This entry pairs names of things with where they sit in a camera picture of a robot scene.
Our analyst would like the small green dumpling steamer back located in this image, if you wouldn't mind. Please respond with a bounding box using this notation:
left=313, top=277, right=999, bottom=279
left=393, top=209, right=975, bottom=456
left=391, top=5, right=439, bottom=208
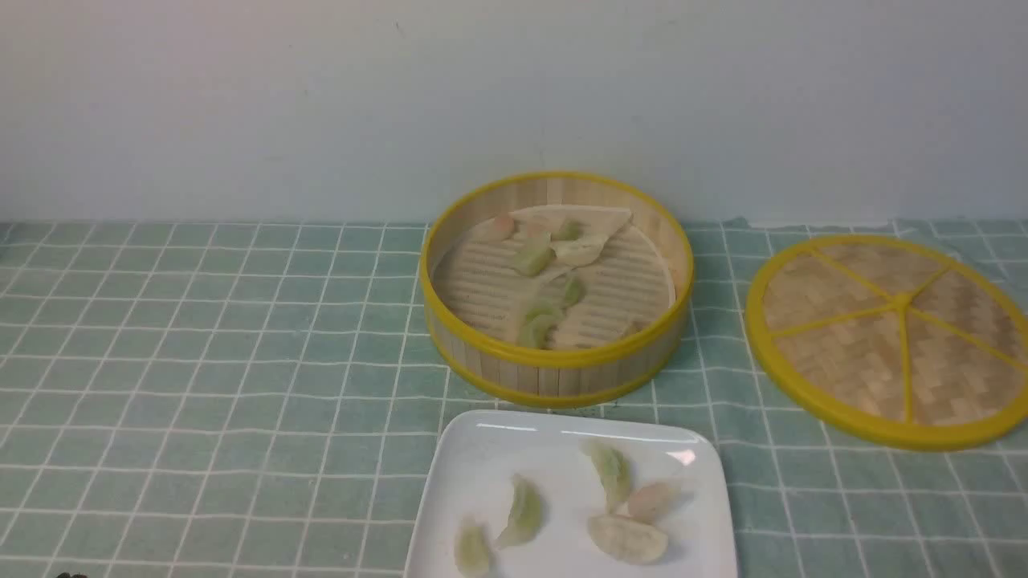
left=551, top=218, right=583, bottom=242

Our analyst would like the white dumpling on plate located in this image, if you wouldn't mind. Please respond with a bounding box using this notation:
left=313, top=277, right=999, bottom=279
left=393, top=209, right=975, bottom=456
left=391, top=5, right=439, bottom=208
left=586, top=515, right=669, bottom=566

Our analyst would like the green dumpling steamer middle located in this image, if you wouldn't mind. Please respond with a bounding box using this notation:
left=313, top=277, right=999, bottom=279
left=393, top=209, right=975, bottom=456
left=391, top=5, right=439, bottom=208
left=561, top=274, right=586, bottom=310

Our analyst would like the green dumpling plate centre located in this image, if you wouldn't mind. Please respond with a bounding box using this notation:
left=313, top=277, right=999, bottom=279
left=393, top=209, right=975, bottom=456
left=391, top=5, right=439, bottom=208
left=495, top=474, right=545, bottom=549

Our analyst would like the pink dumpling on plate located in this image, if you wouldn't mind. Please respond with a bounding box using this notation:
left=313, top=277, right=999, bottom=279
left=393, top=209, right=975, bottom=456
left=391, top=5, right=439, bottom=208
left=626, top=480, right=683, bottom=523

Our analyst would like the green dumpling plate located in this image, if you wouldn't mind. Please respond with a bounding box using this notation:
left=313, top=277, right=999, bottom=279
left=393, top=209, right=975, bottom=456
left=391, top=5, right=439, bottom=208
left=495, top=474, right=545, bottom=549
left=581, top=439, right=633, bottom=513
left=453, top=517, right=492, bottom=577

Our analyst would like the green checkered tablecloth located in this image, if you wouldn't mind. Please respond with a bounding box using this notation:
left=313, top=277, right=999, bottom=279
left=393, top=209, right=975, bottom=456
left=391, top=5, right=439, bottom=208
left=1, top=219, right=1027, bottom=577

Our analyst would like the white dumpling in steamer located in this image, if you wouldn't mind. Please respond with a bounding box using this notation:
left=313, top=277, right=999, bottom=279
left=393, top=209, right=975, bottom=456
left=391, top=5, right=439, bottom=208
left=550, top=233, right=610, bottom=267

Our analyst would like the white square plate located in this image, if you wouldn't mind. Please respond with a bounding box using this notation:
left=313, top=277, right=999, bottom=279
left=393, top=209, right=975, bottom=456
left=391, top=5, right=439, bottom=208
left=404, top=410, right=740, bottom=577

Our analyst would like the yellow bamboo steamer basket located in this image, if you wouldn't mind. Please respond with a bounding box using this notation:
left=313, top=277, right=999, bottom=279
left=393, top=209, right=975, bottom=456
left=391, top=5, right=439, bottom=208
left=419, top=172, right=694, bottom=409

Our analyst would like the green dumpling steamer upper left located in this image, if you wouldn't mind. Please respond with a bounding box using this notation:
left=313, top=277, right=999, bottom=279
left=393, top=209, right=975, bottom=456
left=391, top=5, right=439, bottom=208
left=510, top=238, right=555, bottom=277

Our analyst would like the yellow woven steamer lid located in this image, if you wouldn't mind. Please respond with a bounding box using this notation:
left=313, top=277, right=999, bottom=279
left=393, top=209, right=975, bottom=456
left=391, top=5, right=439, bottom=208
left=744, top=234, right=1027, bottom=451

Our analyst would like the green dumpling plate top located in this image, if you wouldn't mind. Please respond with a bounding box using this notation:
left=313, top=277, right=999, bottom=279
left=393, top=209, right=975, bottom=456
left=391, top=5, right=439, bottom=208
left=581, top=439, right=633, bottom=513

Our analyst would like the pink dumpling in steamer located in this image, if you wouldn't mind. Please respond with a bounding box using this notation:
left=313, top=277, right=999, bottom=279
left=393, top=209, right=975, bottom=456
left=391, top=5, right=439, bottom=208
left=475, top=214, right=517, bottom=242

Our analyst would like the green dumpling plate bottom left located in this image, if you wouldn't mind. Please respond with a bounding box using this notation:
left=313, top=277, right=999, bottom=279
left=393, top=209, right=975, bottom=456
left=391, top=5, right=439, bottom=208
left=453, top=517, right=492, bottom=577

